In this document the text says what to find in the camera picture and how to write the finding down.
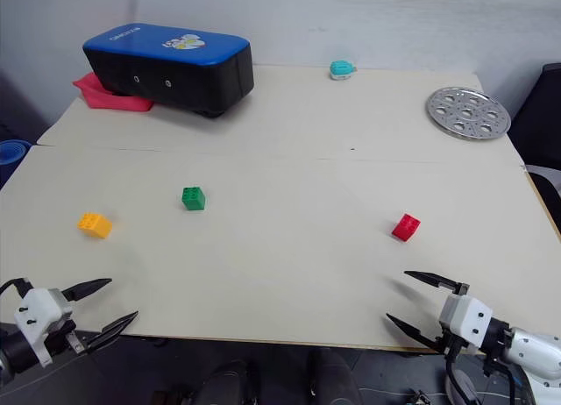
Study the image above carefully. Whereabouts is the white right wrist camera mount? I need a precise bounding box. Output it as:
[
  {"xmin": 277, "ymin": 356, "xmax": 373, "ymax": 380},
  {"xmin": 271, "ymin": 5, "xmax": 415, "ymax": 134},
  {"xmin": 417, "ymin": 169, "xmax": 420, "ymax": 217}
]
[{"xmin": 438, "ymin": 294, "xmax": 494, "ymax": 350}]

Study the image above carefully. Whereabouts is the blue and black padded box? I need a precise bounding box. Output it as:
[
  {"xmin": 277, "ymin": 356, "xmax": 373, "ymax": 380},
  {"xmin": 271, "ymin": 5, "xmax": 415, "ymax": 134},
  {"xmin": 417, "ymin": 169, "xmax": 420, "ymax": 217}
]
[{"xmin": 82, "ymin": 23, "xmax": 256, "ymax": 119}]

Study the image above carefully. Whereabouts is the red toy brick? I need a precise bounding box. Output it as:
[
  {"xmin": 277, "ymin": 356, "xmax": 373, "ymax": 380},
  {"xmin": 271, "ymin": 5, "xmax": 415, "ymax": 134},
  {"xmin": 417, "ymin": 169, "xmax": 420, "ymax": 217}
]
[{"xmin": 390, "ymin": 212, "xmax": 423, "ymax": 242}]

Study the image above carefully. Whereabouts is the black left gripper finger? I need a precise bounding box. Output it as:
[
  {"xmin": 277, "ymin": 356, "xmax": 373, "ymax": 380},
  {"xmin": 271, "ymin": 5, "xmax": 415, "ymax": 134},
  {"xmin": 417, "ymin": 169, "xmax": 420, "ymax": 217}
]
[
  {"xmin": 61, "ymin": 278, "xmax": 114, "ymax": 302},
  {"xmin": 84, "ymin": 309, "xmax": 140, "ymax": 355}
]

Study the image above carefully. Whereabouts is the red plastic tray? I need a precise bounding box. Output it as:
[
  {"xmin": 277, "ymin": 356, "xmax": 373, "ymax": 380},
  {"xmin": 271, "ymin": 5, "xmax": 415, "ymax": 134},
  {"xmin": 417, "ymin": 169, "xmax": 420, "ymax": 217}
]
[{"xmin": 71, "ymin": 71, "xmax": 155, "ymax": 114}]

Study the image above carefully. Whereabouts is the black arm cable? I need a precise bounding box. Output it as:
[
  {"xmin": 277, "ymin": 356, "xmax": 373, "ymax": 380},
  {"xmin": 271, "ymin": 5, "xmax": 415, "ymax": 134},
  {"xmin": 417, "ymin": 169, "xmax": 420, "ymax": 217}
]
[
  {"xmin": 443, "ymin": 354, "xmax": 481, "ymax": 405},
  {"xmin": 0, "ymin": 277, "xmax": 35, "ymax": 299}
]

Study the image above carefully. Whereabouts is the round silver steamer plate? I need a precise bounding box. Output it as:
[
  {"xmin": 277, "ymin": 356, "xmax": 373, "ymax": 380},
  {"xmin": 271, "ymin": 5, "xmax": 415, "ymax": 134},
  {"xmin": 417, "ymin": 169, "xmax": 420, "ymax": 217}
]
[{"xmin": 425, "ymin": 85, "xmax": 513, "ymax": 140}]

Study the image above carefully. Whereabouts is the yellow toy brick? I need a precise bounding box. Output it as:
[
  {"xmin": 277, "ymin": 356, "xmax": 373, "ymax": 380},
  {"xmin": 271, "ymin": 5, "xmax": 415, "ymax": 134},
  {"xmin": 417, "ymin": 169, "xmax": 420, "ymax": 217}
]
[{"xmin": 76, "ymin": 211, "xmax": 114, "ymax": 240}]

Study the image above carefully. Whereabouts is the dark rounded shape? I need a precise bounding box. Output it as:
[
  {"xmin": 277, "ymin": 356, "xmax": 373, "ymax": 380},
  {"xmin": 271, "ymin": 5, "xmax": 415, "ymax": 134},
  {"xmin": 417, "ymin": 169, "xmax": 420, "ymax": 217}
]
[{"xmin": 192, "ymin": 358, "xmax": 258, "ymax": 405}]

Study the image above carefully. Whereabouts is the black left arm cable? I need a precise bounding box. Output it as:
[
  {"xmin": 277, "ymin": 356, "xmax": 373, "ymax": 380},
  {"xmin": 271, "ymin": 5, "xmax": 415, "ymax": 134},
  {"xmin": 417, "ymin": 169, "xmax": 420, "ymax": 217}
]
[{"xmin": 0, "ymin": 277, "xmax": 35, "ymax": 299}]

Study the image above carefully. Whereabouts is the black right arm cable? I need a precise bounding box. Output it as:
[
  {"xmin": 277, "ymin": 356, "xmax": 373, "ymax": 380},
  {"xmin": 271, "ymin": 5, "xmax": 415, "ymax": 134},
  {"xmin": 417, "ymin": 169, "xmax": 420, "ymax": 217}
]
[{"xmin": 443, "ymin": 354, "xmax": 481, "ymax": 405}]

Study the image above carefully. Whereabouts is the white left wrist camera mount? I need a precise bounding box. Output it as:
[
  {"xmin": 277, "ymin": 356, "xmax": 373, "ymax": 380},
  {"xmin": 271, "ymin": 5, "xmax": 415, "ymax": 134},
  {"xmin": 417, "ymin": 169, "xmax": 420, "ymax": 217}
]
[{"xmin": 13, "ymin": 287, "xmax": 74, "ymax": 369}]

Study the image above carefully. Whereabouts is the small teal tape measure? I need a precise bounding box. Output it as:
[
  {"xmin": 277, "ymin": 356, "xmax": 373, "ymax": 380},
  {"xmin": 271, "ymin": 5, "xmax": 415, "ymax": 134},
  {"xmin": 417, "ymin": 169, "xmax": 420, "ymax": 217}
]
[{"xmin": 328, "ymin": 60, "xmax": 358, "ymax": 82}]

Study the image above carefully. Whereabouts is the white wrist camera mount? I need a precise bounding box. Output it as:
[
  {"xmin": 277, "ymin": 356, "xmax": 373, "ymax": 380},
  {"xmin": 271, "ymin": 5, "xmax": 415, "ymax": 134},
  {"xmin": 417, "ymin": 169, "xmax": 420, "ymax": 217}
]
[
  {"xmin": 438, "ymin": 294, "xmax": 494, "ymax": 350},
  {"xmin": 13, "ymin": 287, "xmax": 74, "ymax": 369}
]

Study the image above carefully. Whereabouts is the blue rolled mat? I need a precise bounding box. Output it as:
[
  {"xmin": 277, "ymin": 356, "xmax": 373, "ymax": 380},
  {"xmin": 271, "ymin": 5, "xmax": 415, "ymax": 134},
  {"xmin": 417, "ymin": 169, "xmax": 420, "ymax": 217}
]
[{"xmin": 0, "ymin": 139, "xmax": 32, "ymax": 183}]

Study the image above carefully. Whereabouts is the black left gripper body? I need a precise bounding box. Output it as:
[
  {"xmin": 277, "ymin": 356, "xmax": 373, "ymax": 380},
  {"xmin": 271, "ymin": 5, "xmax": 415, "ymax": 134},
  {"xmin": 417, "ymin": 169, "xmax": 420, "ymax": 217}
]
[{"xmin": 42, "ymin": 319, "xmax": 87, "ymax": 359}]

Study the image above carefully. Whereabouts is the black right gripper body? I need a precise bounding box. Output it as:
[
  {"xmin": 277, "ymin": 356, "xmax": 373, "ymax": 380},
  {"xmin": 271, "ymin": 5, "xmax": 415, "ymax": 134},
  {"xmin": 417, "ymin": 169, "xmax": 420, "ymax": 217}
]
[{"xmin": 431, "ymin": 281, "xmax": 471, "ymax": 363}]

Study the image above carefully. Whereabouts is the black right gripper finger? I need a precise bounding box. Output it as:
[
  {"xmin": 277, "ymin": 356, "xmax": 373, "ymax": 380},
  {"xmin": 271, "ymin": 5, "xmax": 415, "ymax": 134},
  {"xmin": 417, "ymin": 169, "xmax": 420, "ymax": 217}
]
[
  {"xmin": 402, "ymin": 270, "xmax": 462, "ymax": 295},
  {"xmin": 385, "ymin": 313, "xmax": 440, "ymax": 353}
]

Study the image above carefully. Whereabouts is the green toy brick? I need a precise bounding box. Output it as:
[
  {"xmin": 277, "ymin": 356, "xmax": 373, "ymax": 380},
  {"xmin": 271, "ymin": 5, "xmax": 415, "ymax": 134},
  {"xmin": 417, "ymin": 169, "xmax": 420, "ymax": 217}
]
[{"xmin": 181, "ymin": 185, "xmax": 208, "ymax": 212}]

